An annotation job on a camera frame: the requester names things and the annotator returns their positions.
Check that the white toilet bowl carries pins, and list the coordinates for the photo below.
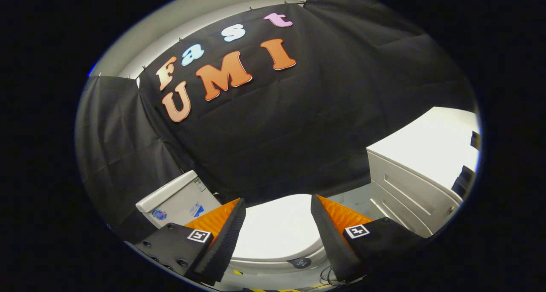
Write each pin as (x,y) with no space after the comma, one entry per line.
(273,266)

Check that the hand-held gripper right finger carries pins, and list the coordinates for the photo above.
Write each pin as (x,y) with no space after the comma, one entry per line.
(332,249)

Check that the black backdrop cloth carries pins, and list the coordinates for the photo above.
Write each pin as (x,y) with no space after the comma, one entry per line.
(277,125)

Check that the yellow black floor tape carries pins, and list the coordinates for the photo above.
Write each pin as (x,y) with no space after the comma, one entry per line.
(273,290)

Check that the flat black object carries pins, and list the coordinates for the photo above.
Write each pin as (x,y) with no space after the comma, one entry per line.
(464,181)

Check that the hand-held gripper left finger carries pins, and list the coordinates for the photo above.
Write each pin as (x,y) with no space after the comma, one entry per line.
(224,249)

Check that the white drawer cabinet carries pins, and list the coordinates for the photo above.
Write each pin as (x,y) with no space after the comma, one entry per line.
(426,147)

